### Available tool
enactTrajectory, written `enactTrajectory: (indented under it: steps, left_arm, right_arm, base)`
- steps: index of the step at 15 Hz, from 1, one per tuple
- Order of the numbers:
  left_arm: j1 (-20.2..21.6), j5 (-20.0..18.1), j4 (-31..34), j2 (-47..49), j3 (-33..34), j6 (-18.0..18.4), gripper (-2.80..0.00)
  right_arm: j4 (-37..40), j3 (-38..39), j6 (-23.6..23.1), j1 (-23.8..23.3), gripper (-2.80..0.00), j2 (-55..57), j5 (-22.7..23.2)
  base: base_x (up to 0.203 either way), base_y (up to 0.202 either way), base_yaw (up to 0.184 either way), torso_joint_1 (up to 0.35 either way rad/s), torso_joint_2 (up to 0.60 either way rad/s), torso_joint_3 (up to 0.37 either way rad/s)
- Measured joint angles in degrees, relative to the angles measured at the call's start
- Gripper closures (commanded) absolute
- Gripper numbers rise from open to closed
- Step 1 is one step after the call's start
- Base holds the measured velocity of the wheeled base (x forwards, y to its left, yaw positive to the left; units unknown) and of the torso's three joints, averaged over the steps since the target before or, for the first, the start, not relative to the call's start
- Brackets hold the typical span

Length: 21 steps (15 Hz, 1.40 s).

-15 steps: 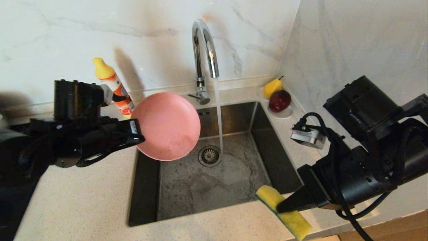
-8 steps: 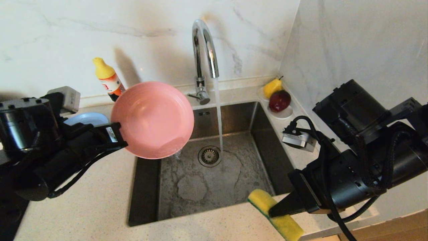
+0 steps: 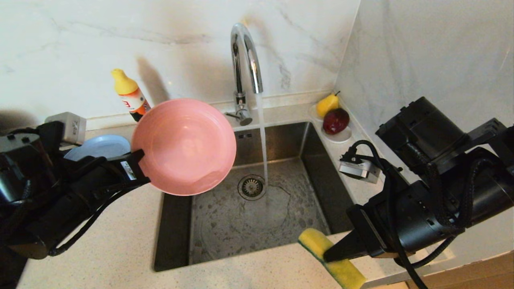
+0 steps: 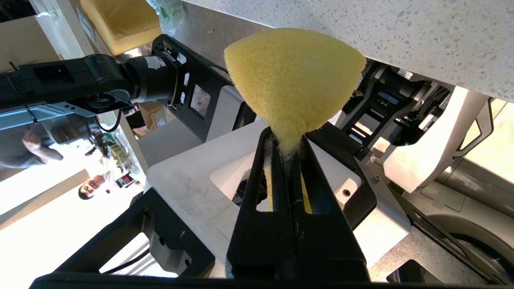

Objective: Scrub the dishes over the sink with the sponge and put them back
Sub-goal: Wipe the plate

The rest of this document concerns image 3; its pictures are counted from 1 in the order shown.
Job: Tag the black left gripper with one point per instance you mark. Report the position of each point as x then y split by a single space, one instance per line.
88 188

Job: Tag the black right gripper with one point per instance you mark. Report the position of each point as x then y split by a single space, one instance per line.
401 224

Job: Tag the yellow green sponge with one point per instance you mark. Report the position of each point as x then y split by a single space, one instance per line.
341 269

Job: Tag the blue grey plate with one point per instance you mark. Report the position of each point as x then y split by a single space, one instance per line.
104 146

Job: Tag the pink plate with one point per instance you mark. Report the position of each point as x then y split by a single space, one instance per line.
184 146

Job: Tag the orange dish soap bottle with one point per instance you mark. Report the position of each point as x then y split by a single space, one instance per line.
128 90

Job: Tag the chrome gooseneck faucet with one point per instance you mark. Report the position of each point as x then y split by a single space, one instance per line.
240 60

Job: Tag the stainless steel sink basin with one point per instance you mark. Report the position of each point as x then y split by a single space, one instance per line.
249 224

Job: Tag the small white dish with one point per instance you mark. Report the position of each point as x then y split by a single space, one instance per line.
340 138

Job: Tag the round metal drain strainer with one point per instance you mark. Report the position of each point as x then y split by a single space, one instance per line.
251 187

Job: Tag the dark red apple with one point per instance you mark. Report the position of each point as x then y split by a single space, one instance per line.
336 121

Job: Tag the yellow pear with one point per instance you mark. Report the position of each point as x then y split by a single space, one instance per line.
326 104

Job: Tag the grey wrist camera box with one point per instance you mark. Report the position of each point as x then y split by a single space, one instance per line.
70 126
359 166

